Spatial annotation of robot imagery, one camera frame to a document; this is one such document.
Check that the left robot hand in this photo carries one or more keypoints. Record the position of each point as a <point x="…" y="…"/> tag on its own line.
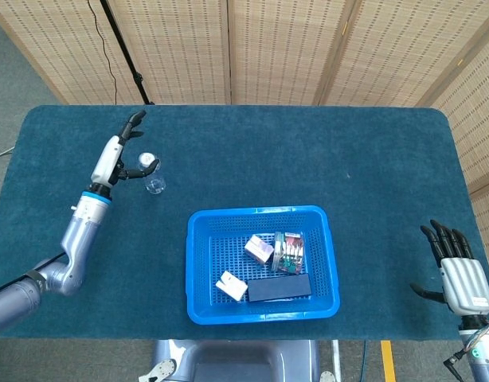
<point x="105" y="159"/>

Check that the purple NFC juice carton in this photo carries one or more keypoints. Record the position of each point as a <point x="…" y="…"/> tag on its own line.
<point x="260" y="250"/>

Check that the white blue milk carton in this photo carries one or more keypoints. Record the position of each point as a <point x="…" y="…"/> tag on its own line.
<point x="232" y="288"/>

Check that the white narrow bar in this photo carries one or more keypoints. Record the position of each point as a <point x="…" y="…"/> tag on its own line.
<point x="336" y="358"/>

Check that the yellow floor tape strip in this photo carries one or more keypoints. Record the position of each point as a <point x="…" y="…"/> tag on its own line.
<point x="388" y="362"/>

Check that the blue plastic perforated basket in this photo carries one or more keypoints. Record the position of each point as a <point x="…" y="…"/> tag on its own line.
<point x="264" y="316"/>

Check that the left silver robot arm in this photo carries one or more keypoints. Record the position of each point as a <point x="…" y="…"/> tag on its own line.
<point x="81" y="238"/>

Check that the clear water bottle white cap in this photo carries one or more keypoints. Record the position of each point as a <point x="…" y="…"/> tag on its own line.
<point x="155" y="185"/>

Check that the dark blue rectangular box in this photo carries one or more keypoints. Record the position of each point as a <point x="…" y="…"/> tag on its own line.
<point x="280" y="287"/>

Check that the black stand pole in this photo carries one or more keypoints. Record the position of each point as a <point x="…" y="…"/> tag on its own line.
<point x="125" y="55"/>

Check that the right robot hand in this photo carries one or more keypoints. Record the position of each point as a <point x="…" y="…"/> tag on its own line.
<point x="465" y="282"/>

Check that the clear jar of binder clips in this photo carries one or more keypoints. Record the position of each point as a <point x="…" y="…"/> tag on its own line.
<point x="290" y="254"/>

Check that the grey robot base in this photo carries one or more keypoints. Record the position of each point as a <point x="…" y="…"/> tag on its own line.
<point x="236" y="362"/>

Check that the teal table cloth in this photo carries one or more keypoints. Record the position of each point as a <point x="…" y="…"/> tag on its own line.
<point x="268" y="159"/>

